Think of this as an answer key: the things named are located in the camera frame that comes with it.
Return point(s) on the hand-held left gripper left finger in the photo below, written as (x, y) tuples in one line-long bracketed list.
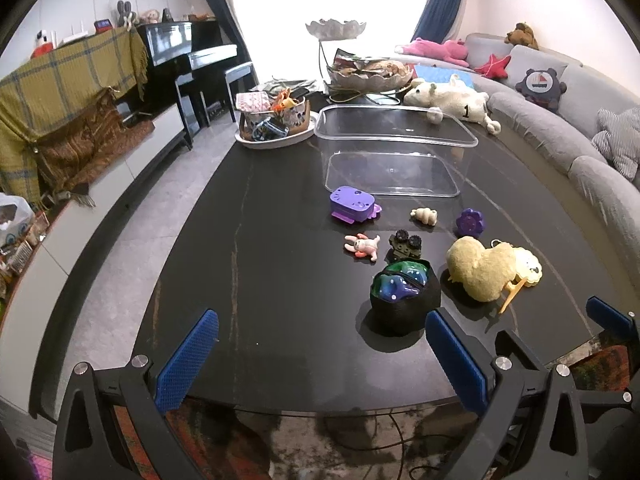
[(187, 360)]

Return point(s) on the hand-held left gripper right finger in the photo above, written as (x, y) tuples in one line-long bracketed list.
[(455, 355)]

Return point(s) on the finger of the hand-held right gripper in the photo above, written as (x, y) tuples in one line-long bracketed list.
[(607, 316), (520, 350)]

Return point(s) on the black fabric pouch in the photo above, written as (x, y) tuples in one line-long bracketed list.
[(400, 315)]

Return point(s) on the yellow plush chick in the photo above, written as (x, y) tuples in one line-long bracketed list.
[(480, 270)]

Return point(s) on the green blue plastic toy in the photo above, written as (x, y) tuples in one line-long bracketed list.
[(400, 282)]

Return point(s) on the black toy car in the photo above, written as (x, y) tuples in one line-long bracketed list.
[(402, 247)]

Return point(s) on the purple flower toy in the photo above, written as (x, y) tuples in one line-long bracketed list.
[(470, 222)]

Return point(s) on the pink rabbit toy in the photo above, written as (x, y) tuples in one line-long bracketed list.
[(365, 246)]

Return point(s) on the cream figurine toy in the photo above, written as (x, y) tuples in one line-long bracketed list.
[(426, 216)]

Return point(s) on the purple hippo toy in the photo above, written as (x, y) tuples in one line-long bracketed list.
[(350, 202)]

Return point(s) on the clear plastic storage box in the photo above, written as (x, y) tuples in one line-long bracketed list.
[(400, 175)]

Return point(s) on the grey striped star cushion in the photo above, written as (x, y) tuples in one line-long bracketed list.
[(620, 140)]

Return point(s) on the white low cabinet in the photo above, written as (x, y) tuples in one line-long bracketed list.
[(100, 200)]

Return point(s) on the grey curved sofa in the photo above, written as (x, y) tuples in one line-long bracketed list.
[(540, 120)]

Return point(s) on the white plastic bag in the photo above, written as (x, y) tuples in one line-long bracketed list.
[(15, 215)]

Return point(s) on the navy ship wheel cushion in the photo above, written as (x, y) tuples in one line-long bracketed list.
[(540, 87)]

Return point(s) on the brown patterned cloth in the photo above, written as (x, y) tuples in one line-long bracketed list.
[(85, 140)]

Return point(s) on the blue smart watch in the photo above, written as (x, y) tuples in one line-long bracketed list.
[(270, 131)]

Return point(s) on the white oval tray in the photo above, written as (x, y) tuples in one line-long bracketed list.
[(297, 140)]

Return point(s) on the white sheep plush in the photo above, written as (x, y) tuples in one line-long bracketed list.
[(450, 100)]

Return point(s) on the patterned basket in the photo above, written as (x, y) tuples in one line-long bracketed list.
[(295, 117)]

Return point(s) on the pink knitted pouch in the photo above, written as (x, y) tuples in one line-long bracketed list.
[(252, 101)]

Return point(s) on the red star cushion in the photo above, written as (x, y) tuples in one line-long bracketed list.
[(492, 66)]

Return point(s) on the orange glasses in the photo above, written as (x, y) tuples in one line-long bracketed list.
[(285, 100)]

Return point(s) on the brown bear plush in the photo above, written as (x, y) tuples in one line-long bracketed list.
[(522, 36)]

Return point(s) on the stack of magazines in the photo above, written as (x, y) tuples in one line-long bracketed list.
[(287, 85)]

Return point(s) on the black piano bench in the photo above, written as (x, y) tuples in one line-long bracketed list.
[(239, 71)]

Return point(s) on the pile of snack packets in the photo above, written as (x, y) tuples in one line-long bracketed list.
[(370, 66)]

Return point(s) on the pink plush toy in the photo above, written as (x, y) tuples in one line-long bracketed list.
[(435, 49)]

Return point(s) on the yellow plaid blanket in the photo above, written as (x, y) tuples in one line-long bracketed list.
[(60, 75)]

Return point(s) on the black upright piano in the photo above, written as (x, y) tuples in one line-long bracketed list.
[(170, 40)]

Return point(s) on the white router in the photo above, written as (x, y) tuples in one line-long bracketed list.
[(75, 37)]

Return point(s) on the dark metronome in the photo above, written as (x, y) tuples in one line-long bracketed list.
[(167, 15)]

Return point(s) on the small beige bear plush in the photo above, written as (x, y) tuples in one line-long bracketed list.
[(150, 16)]

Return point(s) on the small blue display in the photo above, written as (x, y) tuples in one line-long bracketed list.
[(104, 24)]

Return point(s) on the leaf-shaped two-tier bowl stand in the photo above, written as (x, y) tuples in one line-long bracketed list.
[(335, 30)]

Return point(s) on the red white plush toy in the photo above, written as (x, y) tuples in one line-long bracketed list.
[(44, 42)]

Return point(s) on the grey rabbit plush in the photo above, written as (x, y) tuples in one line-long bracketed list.
[(125, 12)]

